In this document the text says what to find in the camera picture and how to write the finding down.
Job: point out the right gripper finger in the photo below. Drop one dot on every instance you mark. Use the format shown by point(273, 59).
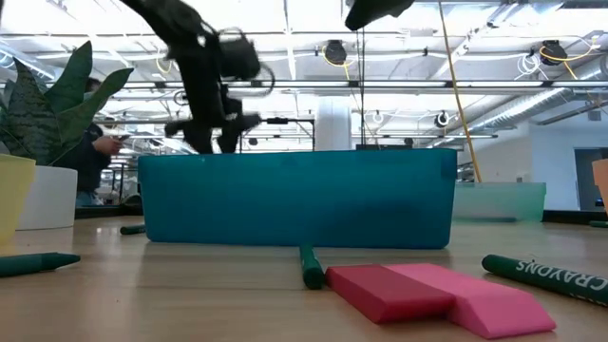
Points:
point(375, 9)

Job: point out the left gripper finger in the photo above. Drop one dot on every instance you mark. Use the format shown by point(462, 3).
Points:
point(197, 138)
point(230, 135)

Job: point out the blue plastic bin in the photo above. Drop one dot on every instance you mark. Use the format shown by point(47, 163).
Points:
point(294, 199)

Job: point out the green crayon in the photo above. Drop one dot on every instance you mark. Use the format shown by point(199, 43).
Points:
point(311, 268)
point(599, 224)
point(546, 278)
point(133, 230)
point(33, 264)

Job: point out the green plant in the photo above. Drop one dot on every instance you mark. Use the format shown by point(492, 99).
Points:
point(47, 199)

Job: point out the yellow plastic bin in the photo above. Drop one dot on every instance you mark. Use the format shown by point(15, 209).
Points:
point(14, 199)

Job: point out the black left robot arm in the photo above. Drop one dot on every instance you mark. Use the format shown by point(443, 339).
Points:
point(166, 19)

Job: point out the person's hand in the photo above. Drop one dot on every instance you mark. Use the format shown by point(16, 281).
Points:
point(107, 146)

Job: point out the rig light bar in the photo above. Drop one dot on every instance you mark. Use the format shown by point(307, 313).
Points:
point(309, 84)

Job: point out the white column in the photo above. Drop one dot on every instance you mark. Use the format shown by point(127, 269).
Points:
point(332, 128)

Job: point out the person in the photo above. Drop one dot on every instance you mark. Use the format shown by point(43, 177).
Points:
point(88, 171)

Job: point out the black computer case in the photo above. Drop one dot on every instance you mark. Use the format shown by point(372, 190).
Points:
point(385, 146)

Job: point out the red eraser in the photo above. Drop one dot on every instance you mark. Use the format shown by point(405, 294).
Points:
point(380, 292)

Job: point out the teal plastic bin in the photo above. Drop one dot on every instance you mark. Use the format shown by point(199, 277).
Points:
point(499, 202)

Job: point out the dark door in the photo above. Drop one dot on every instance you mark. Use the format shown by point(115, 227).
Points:
point(589, 180)

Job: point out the pink eraser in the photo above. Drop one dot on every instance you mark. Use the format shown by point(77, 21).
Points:
point(475, 304)

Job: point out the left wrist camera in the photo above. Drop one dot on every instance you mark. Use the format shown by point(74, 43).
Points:
point(240, 57)

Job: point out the distant black frame stand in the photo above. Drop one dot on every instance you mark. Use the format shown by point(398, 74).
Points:
point(285, 120)

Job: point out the silver ventilation duct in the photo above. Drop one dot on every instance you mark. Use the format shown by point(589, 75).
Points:
point(522, 107)

